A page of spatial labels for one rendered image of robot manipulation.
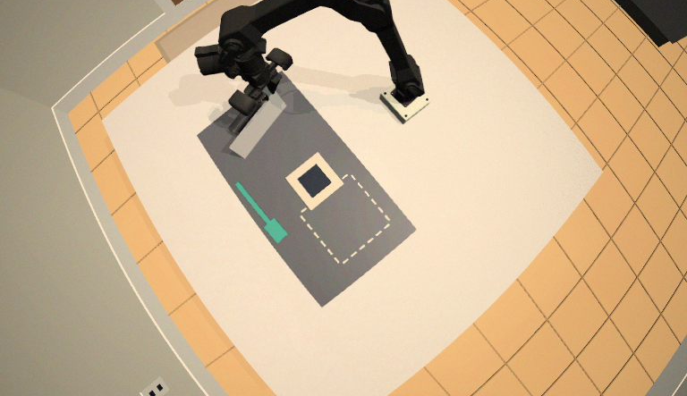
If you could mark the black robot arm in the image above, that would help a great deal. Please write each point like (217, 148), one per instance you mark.
(240, 42)

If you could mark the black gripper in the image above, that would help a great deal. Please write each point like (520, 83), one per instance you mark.
(266, 76)

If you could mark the green flat paddle shape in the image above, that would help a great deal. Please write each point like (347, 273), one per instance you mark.
(273, 227)

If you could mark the beige square tile with dark centre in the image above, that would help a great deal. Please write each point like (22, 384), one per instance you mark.
(314, 181)

